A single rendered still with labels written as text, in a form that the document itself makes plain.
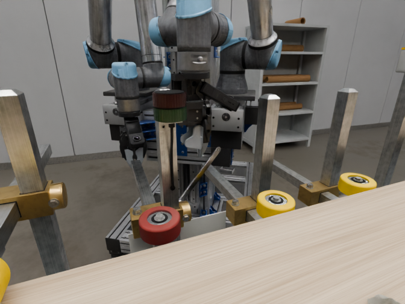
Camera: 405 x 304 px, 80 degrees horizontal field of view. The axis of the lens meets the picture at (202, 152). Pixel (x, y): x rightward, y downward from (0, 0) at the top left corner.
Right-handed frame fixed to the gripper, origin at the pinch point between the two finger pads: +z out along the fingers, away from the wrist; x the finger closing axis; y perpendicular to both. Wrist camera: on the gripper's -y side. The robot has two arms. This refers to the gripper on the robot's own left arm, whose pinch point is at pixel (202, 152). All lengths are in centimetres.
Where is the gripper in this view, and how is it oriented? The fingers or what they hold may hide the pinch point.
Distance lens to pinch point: 64.0
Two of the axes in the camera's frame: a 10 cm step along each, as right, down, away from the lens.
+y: -9.3, 1.3, -3.4
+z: 0.0, 9.3, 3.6
